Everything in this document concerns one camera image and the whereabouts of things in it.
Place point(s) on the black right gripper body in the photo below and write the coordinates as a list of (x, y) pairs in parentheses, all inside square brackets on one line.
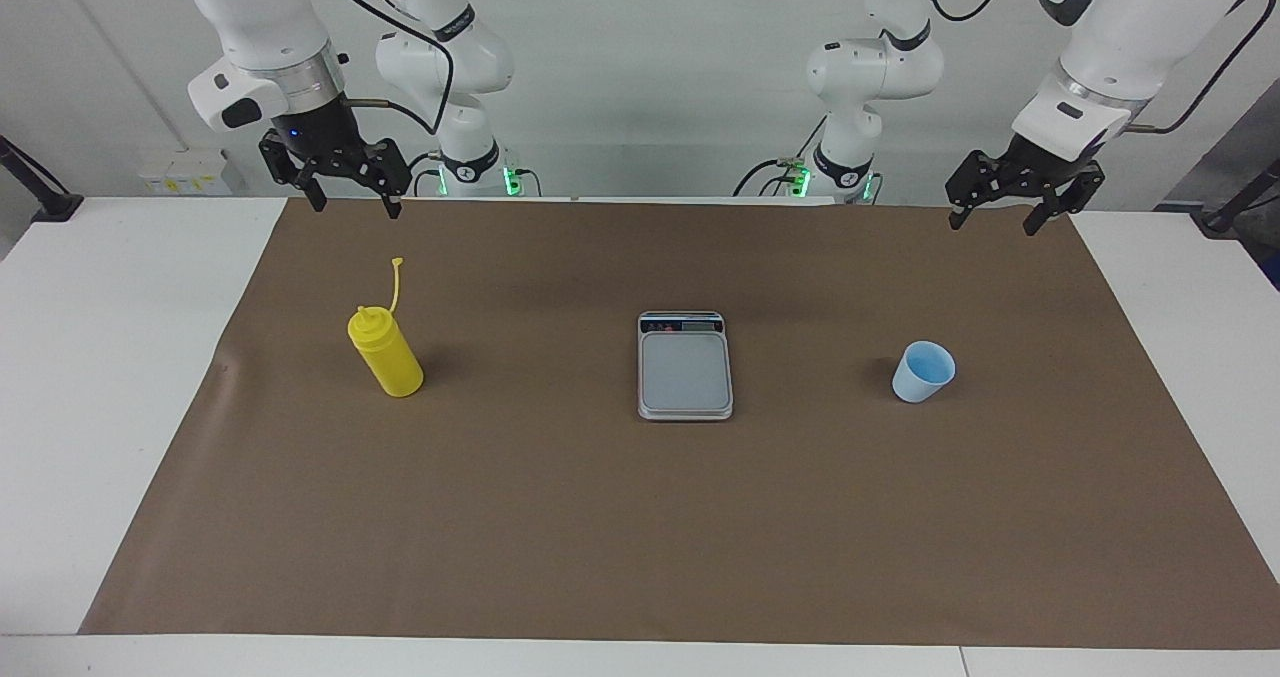
[(325, 137)]

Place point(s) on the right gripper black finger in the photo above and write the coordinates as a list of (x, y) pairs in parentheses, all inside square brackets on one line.
[(392, 172), (290, 162)]

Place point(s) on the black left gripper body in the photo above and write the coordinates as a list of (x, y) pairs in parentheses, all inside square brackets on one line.
[(1045, 167)]

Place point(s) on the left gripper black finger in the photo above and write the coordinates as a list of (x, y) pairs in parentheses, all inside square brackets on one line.
[(1075, 195), (980, 177)]

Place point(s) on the yellow squeeze bottle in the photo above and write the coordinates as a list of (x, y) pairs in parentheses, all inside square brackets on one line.
[(390, 362)]

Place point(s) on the light blue plastic cup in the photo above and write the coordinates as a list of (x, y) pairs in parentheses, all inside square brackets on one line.
[(920, 382)]

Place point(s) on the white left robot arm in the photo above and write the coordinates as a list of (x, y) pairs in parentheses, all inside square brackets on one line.
[(1130, 27)]

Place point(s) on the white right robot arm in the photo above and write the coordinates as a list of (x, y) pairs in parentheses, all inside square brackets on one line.
[(260, 17)]

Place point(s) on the silver digital kitchen scale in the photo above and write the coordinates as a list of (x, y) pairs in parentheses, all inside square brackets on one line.
[(685, 377)]

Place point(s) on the black clamp stand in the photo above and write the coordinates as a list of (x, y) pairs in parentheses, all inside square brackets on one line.
[(45, 197), (1235, 212)]

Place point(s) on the brown paper mat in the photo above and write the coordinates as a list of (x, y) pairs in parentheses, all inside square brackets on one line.
[(640, 537)]

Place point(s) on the white wall socket box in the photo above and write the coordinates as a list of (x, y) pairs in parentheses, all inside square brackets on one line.
[(185, 172)]

